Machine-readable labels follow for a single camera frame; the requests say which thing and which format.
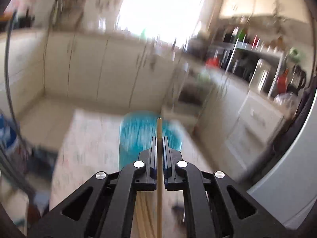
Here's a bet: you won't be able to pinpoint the wooden chopstick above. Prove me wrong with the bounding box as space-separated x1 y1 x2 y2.
157 118 163 238

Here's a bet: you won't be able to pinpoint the lower kitchen cabinets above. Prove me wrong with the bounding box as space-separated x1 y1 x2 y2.
1 29 180 114

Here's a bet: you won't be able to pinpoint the floral tablecloth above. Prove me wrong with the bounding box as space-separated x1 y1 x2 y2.
48 108 214 238

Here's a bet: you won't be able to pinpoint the white fridge side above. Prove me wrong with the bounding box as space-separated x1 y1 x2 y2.
248 98 317 229

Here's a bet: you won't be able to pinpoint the teal perforated plastic basket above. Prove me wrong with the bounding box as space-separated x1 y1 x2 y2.
119 111 183 169

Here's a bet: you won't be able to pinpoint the white drawer unit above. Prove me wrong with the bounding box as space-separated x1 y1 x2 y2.
225 90 288 169

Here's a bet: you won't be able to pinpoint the blue white bag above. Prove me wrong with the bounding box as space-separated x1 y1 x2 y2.
0 113 20 156

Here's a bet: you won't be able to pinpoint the white shelf trolley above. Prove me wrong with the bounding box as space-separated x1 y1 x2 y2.
161 63 211 131

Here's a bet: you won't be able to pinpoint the white electric kettle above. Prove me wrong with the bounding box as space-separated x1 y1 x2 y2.
249 59 273 93

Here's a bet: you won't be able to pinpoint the white storage shelf unit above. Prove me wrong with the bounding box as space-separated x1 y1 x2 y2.
220 41 286 98

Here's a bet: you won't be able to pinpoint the broom with metal handle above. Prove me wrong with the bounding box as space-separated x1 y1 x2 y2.
3 10 50 219

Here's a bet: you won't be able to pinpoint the upper wall cabinets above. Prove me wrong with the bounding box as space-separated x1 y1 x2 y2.
219 0 309 23

